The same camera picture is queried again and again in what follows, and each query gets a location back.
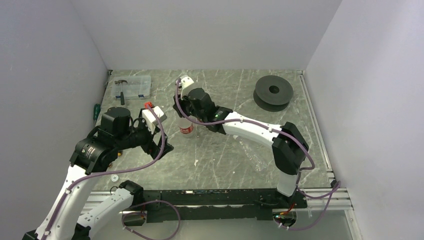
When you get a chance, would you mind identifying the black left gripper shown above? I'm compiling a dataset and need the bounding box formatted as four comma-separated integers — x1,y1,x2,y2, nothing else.
115,115,174,160

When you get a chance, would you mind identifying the clear bottle red label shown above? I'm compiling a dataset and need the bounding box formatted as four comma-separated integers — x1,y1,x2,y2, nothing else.
177,117,195,138

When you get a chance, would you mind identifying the white tea bottle cap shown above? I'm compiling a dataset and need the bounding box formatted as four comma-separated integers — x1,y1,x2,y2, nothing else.
110,174,119,183

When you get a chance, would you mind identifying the clear bottle white cap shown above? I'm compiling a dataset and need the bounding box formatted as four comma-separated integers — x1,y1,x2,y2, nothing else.
234,136,267,172

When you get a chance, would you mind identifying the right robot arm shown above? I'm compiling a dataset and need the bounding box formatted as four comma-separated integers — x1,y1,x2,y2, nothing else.
173,87,311,208

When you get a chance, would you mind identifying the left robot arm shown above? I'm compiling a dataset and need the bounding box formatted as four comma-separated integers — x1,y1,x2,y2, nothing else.
23,106,173,240

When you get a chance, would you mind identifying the clear plastic organizer box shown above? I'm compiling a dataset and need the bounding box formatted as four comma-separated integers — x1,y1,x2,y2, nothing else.
110,75,152,100

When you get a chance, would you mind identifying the claw hammer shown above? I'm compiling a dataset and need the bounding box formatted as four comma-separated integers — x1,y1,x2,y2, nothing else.
114,79,128,106

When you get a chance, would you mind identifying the black spool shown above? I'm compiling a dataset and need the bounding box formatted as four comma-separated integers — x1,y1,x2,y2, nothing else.
253,75,294,112

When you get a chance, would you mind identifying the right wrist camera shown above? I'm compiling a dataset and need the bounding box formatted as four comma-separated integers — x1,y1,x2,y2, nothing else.
177,75,196,98

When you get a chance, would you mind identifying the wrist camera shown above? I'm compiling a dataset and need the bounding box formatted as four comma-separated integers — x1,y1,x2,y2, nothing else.
177,75,196,98
141,102,167,134

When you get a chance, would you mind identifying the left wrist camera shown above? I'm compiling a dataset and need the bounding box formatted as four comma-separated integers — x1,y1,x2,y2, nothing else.
141,102,167,134

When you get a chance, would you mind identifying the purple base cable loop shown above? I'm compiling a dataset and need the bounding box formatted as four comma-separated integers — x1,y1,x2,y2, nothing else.
121,199,181,240

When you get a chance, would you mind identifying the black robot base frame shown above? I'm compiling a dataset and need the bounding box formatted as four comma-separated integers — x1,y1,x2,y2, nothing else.
123,188,308,227

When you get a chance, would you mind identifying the green handle screwdriver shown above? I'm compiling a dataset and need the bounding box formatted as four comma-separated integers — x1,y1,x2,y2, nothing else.
93,103,101,126

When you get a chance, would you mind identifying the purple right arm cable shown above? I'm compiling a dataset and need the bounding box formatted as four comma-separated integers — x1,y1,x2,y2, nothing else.
174,77,342,200

